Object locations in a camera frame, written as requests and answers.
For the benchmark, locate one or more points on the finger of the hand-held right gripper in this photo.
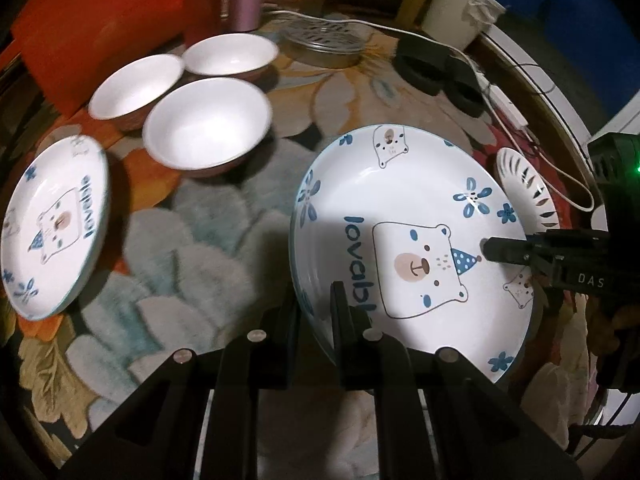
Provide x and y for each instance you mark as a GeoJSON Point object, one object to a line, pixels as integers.
{"type": "Point", "coordinates": [505, 251]}

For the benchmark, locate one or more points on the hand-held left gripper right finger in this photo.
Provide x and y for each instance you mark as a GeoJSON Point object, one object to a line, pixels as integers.
{"type": "Point", "coordinates": [342, 340]}

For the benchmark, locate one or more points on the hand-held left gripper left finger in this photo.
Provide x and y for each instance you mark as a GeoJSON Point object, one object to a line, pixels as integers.
{"type": "Point", "coordinates": [290, 340]}

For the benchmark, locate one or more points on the large bear print plate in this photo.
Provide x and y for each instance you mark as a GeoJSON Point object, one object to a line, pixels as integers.
{"type": "Point", "coordinates": [400, 195]}
{"type": "Point", "coordinates": [55, 240]}

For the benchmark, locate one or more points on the white bowl pink outside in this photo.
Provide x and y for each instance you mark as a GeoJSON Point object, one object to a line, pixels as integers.
{"type": "Point", "coordinates": [205, 125]}
{"type": "Point", "coordinates": [132, 85]}
{"type": "Point", "coordinates": [227, 55]}

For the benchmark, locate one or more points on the white plate dark dash rim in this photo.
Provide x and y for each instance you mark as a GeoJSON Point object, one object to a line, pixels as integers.
{"type": "Point", "coordinates": [525, 185]}

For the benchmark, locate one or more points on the floral rug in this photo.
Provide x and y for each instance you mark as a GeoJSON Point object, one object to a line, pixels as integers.
{"type": "Point", "coordinates": [210, 240]}

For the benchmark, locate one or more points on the black slipper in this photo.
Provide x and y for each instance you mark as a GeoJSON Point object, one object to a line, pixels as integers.
{"type": "Point", "coordinates": [420, 62]}
{"type": "Point", "coordinates": [465, 87]}

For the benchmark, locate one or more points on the blue door panel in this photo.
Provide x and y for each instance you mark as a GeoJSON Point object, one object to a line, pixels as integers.
{"type": "Point", "coordinates": [560, 20]}

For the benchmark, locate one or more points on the white plastic bucket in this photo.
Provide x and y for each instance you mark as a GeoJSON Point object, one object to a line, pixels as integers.
{"type": "Point", "coordinates": [450, 15]}

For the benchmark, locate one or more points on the round metal steamer rack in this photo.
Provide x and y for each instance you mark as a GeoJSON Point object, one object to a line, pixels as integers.
{"type": "Point", "coordinates": [320, 40]}

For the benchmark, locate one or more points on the red plastic stool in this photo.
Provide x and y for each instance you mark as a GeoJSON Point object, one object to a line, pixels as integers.
{"type": "Point", "coordinates": [100, 25]}

